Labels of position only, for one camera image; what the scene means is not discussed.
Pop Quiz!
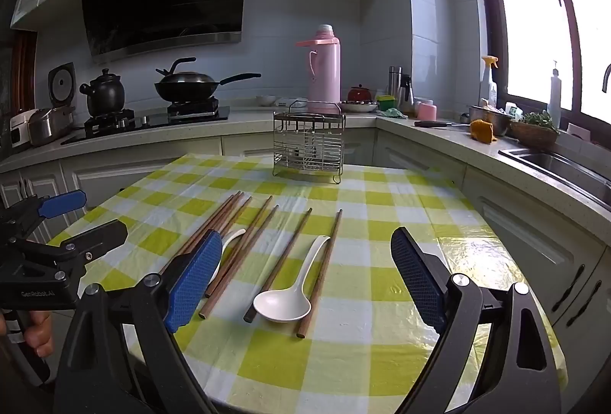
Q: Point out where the brown framed window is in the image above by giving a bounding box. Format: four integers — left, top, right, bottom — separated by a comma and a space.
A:
470, 0, 611, 124

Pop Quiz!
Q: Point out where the black wok with lid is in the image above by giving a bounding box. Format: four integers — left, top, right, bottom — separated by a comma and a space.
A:
154, 57, 262, 104

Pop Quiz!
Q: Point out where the orange cloth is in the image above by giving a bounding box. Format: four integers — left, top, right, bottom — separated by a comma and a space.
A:
470, 119, 497, 144

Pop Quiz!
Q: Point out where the oil bottle with black handle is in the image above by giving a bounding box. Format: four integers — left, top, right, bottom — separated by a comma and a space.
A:
397, 74, 415, 116

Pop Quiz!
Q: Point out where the metal wire utensil rack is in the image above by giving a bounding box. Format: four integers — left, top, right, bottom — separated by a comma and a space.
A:
272, 100, 346, 185

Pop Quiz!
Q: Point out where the white kitchen appliance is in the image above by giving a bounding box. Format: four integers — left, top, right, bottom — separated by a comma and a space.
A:
10, 109, 39, 150

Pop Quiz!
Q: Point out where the silver rice cooker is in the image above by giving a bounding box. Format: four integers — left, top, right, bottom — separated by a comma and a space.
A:
27, 106, 76, 147

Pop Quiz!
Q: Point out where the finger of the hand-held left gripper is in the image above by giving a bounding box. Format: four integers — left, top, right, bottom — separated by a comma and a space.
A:
10, 219, 129, 282
0, 190, 87, 231

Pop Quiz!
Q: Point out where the steel colander basin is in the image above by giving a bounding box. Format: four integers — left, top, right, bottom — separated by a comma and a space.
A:
468, 105, 514, 137

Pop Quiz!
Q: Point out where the black glass gas stove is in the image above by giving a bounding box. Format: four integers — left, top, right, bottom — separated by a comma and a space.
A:
61, 98, 231, 145

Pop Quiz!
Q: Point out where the pink thermos flask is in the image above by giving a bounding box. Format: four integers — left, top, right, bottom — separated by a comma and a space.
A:
295, 24, 342, 115

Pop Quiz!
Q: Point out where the red lidded pot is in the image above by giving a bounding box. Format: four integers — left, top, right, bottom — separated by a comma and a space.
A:
347, 84, 374, 104

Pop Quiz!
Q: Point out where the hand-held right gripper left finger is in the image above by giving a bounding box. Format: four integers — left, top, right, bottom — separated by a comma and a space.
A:
52, 230, 225, 414

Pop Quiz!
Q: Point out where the woven basket with greens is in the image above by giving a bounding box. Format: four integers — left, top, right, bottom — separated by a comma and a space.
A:
508, 111, 560, 148

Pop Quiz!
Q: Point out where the black range hood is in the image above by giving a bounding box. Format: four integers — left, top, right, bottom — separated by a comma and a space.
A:
79, 0, 255, 64

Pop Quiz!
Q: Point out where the black handled metal utensil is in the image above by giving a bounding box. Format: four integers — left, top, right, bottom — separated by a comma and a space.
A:
414, 120, 471, 129

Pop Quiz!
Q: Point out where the black kettle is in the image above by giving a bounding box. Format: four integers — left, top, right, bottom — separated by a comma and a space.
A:
79, 68, 126, 116

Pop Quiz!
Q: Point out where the spray bottle with yellow nozzle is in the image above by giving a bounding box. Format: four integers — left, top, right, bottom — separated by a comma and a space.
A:
480, 55, 499, 108

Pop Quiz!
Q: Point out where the yellow checkered tablecloth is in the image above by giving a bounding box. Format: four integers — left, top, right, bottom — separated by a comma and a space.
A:
45, 153, 569, 414

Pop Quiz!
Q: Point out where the white ceramic spoon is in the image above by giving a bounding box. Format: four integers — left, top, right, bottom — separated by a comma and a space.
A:
253, 235, 331, 324
207, 228, 247, 286

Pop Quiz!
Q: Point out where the stainless steel sink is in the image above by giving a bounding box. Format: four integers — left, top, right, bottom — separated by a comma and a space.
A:
499, 147, 611, 212

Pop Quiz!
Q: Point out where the person's left hand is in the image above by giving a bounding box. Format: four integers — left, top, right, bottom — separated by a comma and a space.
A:
21, 311, 54, 358

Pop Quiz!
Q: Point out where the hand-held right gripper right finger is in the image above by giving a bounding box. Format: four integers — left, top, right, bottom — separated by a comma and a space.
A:
390, 227, 563, 414

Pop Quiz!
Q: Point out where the white dish soap bottle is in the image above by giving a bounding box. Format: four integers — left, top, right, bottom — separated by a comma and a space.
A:
548, 60, 563, 129

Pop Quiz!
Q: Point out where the row of wooden chopsticks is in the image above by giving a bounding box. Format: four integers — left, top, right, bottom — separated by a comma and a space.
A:
160, 191, 343, 339

